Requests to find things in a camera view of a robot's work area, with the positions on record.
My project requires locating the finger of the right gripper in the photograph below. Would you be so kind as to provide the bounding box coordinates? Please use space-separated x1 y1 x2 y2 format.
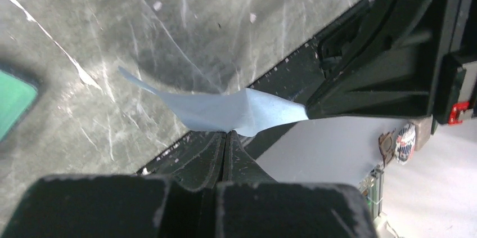
306 0 466 119

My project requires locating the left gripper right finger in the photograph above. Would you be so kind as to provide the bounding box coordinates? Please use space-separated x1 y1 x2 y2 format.
214 131 377 237

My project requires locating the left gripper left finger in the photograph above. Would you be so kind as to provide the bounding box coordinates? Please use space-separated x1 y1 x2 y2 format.
2 133 227 237

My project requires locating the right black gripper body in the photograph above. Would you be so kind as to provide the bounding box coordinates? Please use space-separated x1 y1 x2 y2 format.
433 0 476 125

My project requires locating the grey blue glasses case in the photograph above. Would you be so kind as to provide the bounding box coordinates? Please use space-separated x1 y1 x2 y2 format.
1 69 38 141

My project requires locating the round sticker on wall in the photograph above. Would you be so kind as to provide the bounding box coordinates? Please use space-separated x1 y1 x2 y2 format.
394 123 416 165

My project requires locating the brown sticker on wall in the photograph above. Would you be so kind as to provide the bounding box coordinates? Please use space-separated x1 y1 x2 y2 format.
378 130 395 168

